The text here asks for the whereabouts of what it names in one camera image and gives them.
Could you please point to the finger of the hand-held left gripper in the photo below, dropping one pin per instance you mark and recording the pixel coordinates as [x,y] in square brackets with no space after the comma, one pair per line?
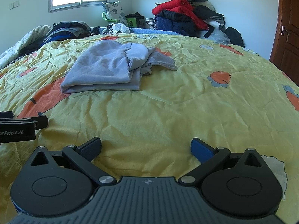
[5,114]
[41,122]

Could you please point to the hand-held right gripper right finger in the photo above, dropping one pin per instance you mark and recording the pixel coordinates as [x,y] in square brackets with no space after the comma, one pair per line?
[201,149]

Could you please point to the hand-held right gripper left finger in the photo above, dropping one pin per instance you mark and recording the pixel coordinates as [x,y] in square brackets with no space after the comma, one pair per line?
[93,147]

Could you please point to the light purple long-sleeve shirt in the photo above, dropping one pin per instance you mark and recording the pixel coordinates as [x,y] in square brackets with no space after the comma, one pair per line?
[100,67]

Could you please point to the pile of dark folded clothes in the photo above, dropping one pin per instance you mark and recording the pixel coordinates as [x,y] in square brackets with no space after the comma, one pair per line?
[65,31]

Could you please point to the dark grey clothes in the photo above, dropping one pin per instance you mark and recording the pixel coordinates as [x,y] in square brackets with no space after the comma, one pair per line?
[210,12]

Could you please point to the yellow printed quilt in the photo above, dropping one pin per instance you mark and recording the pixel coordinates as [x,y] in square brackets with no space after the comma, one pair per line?
[186,98]

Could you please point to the white quilted blanket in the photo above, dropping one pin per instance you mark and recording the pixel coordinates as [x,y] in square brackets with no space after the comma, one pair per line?
[18,44]

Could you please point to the clear plastic bag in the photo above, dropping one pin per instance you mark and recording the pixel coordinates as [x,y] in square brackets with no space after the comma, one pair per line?
[218,36]

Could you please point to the black bag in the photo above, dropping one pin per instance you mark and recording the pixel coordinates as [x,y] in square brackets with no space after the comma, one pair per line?
[234,37]

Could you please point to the white black printed cloth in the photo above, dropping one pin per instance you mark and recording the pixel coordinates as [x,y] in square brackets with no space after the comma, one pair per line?
[118,29]

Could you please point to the green plastic chair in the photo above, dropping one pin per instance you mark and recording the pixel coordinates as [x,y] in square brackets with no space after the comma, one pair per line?
[108,18]

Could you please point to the blue bed sheet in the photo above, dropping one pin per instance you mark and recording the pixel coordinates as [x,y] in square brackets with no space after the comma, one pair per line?
[144,30]

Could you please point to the navy padded jacket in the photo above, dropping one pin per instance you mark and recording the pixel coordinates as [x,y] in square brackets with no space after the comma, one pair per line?
[170,25]

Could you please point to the grey patterned pillow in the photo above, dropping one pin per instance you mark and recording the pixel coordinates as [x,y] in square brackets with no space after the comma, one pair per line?
[114,12]

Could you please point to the striped cloth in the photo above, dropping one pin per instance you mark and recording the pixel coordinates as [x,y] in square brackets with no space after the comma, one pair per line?
[150,23]

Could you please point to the dark cloth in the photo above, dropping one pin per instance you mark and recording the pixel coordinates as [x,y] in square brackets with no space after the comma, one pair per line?
[137,17]

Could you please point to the brown wooden door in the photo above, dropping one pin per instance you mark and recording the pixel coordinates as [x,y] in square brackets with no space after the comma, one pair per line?
[288,39]

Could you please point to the white wall switch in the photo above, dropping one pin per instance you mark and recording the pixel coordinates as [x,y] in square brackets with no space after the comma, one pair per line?
[14,5]

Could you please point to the pile of clothes by wall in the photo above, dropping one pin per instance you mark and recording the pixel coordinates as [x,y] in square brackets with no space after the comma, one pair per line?
[175,4]

